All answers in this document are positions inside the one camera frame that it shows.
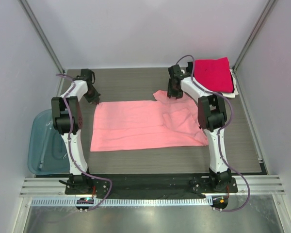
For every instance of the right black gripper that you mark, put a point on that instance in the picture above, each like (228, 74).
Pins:
(174, 90)

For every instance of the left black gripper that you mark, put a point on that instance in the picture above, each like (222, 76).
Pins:
(92, 96)

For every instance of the light pink t shirt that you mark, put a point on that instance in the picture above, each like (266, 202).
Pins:
(146, 124)

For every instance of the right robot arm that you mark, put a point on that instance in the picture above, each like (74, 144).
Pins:
(211, 116)

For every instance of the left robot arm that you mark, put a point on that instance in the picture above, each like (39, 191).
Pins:
(68, 121)

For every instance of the folded magenta t shirt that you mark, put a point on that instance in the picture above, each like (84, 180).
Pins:
(214, 74)

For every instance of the folded white t shirt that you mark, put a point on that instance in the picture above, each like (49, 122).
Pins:
(235, 92)

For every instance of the blue plastic bin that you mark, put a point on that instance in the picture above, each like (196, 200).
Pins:
(47, 152)

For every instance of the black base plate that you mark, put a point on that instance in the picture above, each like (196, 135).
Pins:
(172, 186)

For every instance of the aluminium front rail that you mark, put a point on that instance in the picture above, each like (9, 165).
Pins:
(50, 187)

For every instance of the white slotted cable duct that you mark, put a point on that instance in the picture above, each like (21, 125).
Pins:
(88, 202)

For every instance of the left aluminium frame post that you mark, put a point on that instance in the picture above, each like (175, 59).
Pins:
(37, 27)

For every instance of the aluminium frame post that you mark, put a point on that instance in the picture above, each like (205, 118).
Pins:
(270, 4)
(37, 27)

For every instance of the right aluminium frame post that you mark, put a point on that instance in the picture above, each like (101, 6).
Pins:
(270, 4)

